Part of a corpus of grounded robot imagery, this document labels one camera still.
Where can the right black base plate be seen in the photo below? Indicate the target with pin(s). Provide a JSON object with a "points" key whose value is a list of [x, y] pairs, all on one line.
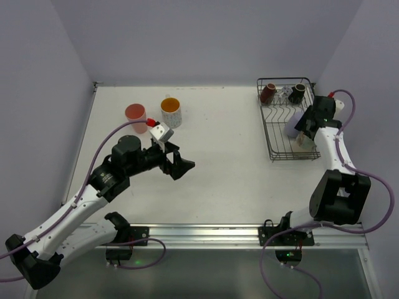
{"points": [[294, 238]]}

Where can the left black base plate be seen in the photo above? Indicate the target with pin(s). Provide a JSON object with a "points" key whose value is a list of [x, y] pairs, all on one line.
{"points": [[139, 233]]}

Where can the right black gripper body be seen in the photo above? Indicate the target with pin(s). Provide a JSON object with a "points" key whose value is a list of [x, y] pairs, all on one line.
{"points": [[307, 125]]}

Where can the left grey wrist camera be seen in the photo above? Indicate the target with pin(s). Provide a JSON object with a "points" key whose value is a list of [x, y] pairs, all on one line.
{"points": [[161, 133]]}

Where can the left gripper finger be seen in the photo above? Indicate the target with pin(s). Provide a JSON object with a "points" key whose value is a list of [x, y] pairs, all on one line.
{"points": [[180, 167], [166, 148]]}

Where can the pink plastic cup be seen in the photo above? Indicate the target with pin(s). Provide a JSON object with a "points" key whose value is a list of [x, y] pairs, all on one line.
{"points": [[135, 112]]}

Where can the black wire dish rack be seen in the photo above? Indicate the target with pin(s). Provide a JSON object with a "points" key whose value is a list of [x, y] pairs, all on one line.
{"points": [[275, 116]]}

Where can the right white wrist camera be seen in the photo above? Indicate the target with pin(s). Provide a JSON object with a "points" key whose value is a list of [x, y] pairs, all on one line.
{"points": [[339, 105]]}

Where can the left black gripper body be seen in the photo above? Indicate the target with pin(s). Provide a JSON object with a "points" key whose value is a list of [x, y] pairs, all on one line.
{"points": [[168, 157]]}

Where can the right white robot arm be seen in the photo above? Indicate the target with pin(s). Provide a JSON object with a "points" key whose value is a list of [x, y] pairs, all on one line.
{"points": [[341, 193]]}

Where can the black mug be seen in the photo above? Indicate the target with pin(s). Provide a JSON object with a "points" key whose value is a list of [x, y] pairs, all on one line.
{"points": [[297, 94]]}

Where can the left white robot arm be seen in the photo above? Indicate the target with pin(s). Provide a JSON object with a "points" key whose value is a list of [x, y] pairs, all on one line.
{"points": [[40, 254]]}

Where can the clear glass cup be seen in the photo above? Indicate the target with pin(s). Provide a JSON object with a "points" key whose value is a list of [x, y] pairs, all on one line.
{"points": [[284, 93]]}

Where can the lavender cup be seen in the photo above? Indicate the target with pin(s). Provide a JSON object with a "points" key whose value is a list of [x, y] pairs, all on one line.
{"points": [[290, 127]]}

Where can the aluminium mounting rail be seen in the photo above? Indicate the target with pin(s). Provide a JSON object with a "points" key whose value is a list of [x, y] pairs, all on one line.
{"points": [[242, 236]]}

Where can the brown ceramic cup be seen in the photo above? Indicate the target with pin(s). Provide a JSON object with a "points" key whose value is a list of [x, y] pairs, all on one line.
{"points": [[268, 93]]}

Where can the white patterned mug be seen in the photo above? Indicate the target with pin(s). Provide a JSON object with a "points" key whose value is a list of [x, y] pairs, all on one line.
{"points": [[171, 112]]}

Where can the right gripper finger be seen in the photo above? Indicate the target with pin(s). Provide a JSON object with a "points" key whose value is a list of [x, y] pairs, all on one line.
{"points": [[305, 121], [310, 130]]}

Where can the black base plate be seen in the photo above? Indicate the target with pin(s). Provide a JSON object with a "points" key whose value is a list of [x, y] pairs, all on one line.
{"points": [[139, 233], [294, 238]]}

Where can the beige patterned mug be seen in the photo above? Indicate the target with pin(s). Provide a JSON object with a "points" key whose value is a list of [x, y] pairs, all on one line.
{"points": [[303, 144]]}

